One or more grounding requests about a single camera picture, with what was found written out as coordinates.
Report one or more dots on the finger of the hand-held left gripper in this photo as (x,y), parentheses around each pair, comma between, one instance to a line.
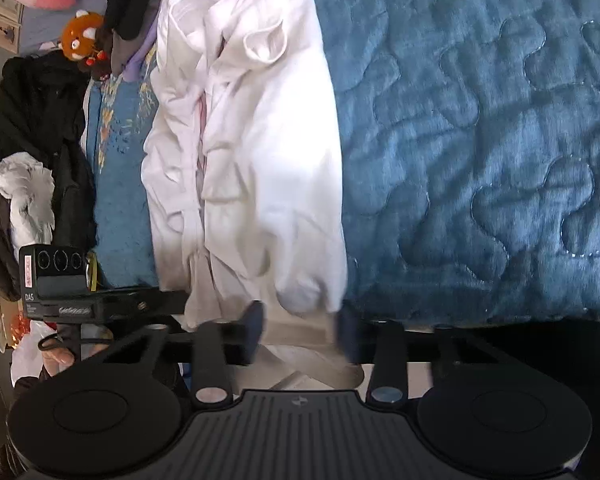
(170,302)

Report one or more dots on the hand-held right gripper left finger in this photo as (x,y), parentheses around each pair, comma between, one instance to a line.
(252,330)

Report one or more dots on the white crumpled cloth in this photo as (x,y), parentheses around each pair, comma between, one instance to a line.
(25,195)

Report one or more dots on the red panda plush toy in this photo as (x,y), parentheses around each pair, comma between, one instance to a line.
(77,40)

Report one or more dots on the white plastic bag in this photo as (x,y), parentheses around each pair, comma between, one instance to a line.
(30,355)

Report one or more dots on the folded black sweater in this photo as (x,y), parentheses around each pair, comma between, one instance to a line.
(135,5)

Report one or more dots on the person's left hand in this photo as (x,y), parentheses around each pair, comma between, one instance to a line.
(57,360)

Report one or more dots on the black jacket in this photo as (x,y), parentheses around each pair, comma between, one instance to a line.
(35,110)

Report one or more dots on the white printed t-shirt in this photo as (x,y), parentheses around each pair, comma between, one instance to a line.
(270,160)

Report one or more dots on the blue floral quilt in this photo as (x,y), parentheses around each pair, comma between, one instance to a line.
(455,135)

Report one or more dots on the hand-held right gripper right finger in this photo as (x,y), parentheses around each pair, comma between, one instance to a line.
(347,332)

